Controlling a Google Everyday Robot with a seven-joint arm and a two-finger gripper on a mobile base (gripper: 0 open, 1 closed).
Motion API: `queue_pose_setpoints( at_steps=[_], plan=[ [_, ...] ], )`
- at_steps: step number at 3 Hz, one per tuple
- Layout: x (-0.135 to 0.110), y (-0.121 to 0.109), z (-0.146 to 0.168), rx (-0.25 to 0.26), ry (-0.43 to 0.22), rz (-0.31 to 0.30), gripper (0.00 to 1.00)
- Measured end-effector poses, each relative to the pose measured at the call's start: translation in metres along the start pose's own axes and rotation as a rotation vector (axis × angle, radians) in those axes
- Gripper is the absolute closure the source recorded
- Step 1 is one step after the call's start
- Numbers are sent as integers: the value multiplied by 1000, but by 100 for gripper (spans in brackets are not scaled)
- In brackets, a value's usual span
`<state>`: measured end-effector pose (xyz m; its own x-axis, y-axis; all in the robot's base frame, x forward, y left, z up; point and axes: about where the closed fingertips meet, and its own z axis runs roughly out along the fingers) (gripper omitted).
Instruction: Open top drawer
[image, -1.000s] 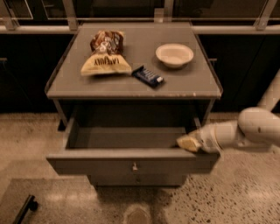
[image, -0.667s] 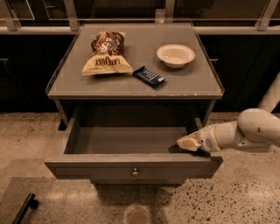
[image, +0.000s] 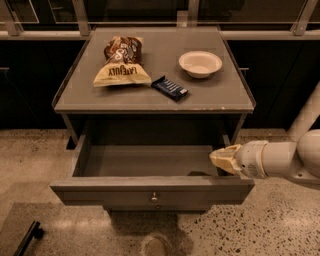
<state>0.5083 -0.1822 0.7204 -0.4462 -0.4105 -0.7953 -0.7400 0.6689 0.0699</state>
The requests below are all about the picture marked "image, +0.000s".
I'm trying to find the grey top drawer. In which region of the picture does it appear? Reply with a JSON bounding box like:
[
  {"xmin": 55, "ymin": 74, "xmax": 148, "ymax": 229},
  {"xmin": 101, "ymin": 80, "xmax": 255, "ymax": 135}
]
[{"xmin": 50, "ymin": 127, "xmax": 254, "ymax": 212}]

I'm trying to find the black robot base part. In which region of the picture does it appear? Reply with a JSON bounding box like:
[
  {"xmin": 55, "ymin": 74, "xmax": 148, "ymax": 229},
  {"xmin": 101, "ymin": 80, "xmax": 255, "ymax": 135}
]
[{"xmin": 13, "ymin": 221, "xmax": 44, "ymax": 256}]

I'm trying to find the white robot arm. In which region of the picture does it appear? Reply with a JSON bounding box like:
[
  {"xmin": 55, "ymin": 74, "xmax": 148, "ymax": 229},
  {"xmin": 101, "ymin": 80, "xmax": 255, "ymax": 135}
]
[{"xmin": 209, "ymin": 83, "xmax": 320, "ymax": 184}]

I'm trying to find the grey drawer cabinet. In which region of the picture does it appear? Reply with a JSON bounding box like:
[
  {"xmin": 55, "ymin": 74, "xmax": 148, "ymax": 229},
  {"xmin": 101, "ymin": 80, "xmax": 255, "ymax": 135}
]
[{"xmin": 52, "ymin": 25, "xmax": 257, "ymax": 213}]

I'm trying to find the blue snack bar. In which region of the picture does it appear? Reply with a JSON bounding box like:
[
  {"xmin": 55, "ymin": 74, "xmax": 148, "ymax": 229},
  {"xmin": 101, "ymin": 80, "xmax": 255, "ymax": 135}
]
[{"xmin": 151, "ymin": 76, "xmax": 188, "ymax": 101}]

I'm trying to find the white paper bowl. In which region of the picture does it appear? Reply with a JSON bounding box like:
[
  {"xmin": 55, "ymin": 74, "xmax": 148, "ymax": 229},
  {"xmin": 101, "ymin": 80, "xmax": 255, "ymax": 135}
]
[{"xmin": 179, "ymin": 51, "xmax": 222, "ymax": 79}]

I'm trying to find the yellow brown chip bag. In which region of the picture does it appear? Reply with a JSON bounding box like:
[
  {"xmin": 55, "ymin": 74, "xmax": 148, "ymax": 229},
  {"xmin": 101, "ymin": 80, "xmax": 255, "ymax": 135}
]
[{"xmin": 93, "ymin": 36, "xmax": 151, "ymax": 87}]

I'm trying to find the metal railing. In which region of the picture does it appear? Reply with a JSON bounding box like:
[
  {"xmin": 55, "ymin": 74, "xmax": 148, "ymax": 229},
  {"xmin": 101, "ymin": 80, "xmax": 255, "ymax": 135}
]
[{"xmin": 0, "ymin": 0, "xmax": 320, "ymax": 40}]

